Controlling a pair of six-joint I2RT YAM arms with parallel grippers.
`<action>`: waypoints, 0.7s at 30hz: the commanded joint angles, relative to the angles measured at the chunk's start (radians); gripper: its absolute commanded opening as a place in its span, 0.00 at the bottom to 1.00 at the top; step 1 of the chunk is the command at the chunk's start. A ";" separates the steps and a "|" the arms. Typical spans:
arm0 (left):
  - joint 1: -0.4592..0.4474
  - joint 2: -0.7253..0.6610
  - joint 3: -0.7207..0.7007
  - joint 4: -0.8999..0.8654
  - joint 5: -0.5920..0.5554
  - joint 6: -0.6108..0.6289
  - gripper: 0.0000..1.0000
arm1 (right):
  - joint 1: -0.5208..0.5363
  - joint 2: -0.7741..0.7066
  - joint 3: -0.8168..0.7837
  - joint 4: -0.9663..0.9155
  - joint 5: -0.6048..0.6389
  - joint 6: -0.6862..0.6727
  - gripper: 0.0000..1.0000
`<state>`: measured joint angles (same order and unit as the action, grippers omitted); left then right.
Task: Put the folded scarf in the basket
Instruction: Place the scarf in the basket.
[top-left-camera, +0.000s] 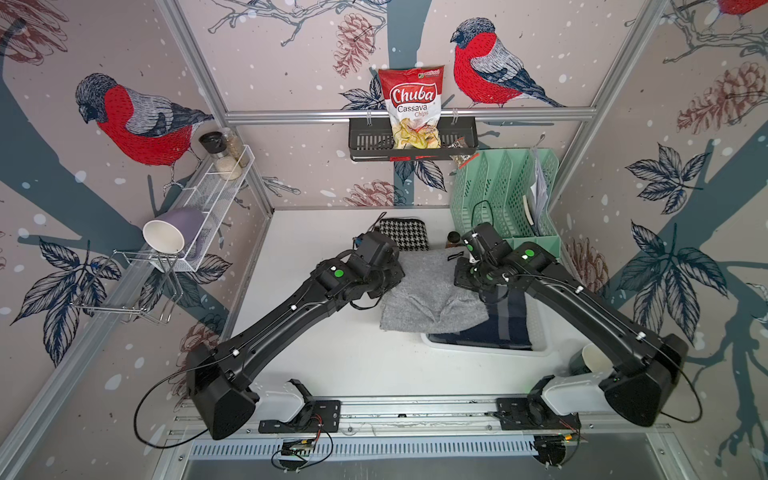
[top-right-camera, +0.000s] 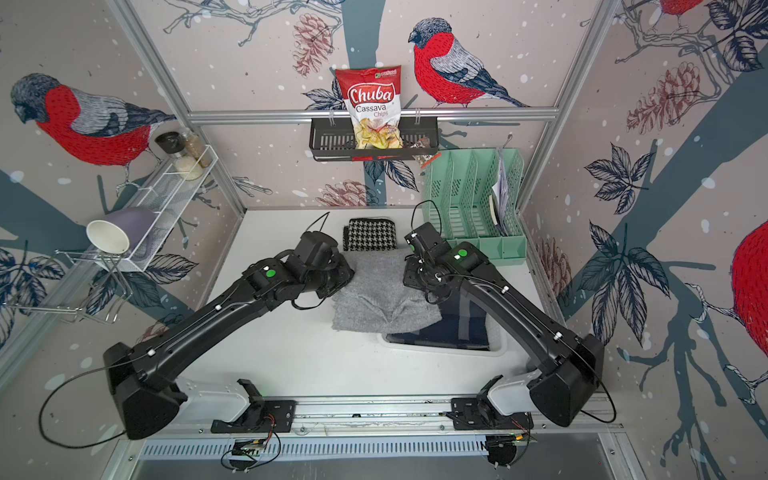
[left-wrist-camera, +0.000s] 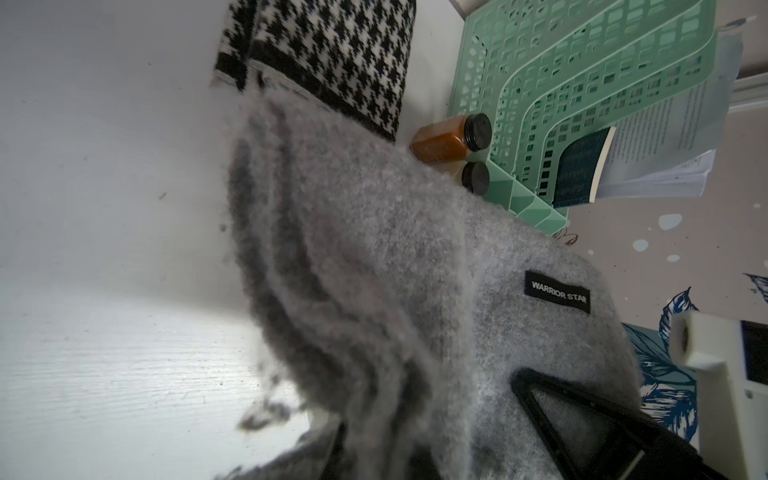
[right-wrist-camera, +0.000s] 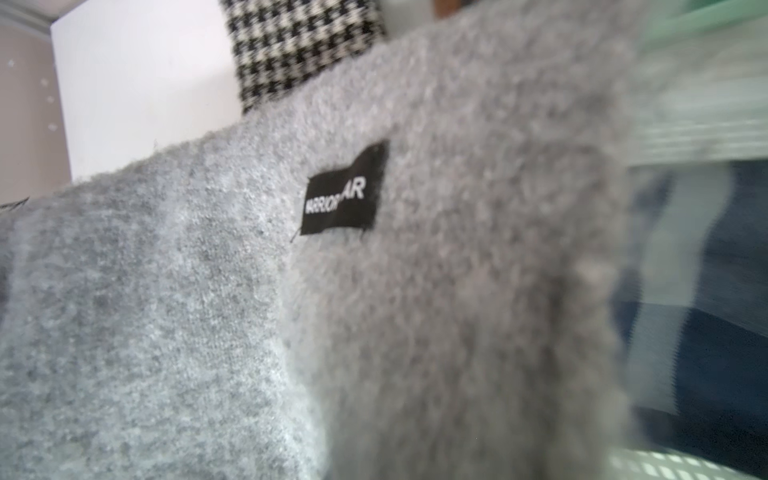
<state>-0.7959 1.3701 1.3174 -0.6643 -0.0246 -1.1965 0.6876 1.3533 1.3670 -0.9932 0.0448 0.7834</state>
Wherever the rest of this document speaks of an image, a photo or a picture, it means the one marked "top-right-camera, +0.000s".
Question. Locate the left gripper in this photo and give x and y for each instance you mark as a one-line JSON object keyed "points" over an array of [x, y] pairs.
{"points": [[347, 273]]}

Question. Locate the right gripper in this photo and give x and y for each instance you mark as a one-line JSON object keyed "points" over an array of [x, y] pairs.
{"points": [[408, 278]]}

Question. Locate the grey scarf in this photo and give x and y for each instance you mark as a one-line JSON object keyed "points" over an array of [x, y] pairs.
{"points": [[376, 300]]}

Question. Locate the navy plaid scarf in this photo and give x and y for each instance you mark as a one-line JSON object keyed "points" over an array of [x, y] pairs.
{"points": [[462, 326]]}

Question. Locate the white plastic basket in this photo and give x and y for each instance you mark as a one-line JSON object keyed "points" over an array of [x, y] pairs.
{"points": [[497, 341]]}

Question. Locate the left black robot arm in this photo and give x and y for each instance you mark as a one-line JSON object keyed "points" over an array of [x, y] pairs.
{"points": [[142, 378]]}

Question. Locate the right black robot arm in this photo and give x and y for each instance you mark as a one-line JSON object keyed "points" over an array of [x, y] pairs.
{"points": [[569, 365]]}

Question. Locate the houndstooth folded scarf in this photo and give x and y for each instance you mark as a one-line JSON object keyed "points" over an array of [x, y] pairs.
{"points": [[369, 234]]}

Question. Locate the green desk file organizer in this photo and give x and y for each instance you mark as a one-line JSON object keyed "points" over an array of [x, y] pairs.
{"points": [[458, 187]]}

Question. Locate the papers in organizer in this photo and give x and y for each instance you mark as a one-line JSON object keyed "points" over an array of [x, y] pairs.
{"points": [[499, 196]]}

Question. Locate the glass jar on shelf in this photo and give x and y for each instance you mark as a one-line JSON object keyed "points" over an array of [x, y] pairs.
{"points": [[196, 147]]}

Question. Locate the Chuba cassava chips bag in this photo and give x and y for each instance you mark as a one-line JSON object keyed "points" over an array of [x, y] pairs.
{"points": [[372, 98]]}

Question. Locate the black lid spice jar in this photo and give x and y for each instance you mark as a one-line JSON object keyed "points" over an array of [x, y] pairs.
{"points": [[185, 164]]}

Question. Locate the purple cup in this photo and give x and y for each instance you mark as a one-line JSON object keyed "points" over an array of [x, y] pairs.
{"points": [[120, 231]]}

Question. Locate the black wall shelf basket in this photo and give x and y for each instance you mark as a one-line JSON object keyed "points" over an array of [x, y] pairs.
{"points": [[335, 140]]}

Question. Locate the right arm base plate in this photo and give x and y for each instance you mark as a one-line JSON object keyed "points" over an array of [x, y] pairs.
{"points": [[478, 414]]}

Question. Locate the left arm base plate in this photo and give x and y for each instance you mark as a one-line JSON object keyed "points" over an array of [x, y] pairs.
{"points": [[261, 415]]}

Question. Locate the white wire wall shelf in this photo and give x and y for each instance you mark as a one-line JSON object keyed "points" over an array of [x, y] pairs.
{"points": [[167, 195]]}

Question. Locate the wire cup holder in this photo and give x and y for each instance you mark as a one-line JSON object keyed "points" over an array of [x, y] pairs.
{"points": [[68, 286]]}

